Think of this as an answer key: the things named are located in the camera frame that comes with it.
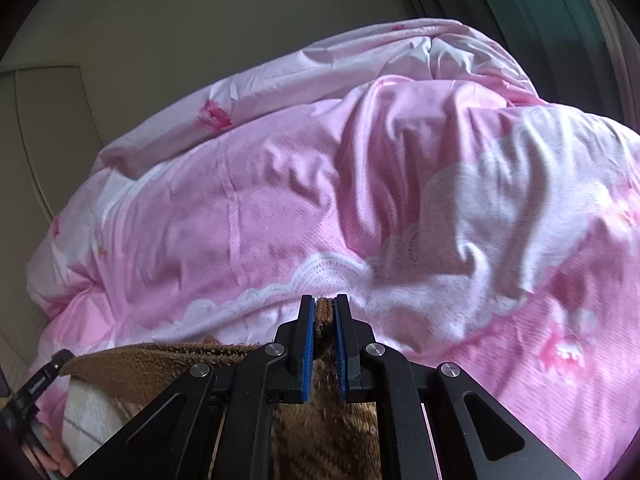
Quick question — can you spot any brown plaid knit sweater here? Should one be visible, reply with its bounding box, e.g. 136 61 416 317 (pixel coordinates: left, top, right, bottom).
59 297 383 480

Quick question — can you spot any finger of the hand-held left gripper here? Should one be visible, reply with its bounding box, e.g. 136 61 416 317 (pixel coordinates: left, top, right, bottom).
12 350 76 408

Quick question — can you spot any green curtain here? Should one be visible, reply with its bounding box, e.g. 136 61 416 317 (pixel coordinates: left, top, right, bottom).
395 0 640 131

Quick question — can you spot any person's left hand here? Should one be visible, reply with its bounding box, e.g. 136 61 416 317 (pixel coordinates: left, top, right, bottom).
39 422 77 480

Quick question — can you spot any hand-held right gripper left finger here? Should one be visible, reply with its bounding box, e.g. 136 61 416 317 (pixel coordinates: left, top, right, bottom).
65 296 317 480

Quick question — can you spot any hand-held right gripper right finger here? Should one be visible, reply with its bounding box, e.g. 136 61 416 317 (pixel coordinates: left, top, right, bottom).
334 294 583 480

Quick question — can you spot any pink floral duvet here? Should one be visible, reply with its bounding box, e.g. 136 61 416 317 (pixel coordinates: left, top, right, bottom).
30 75 640 480

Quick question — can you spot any pale pink floral pillow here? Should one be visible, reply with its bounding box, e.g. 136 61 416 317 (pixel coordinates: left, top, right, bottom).
95 17 548 176

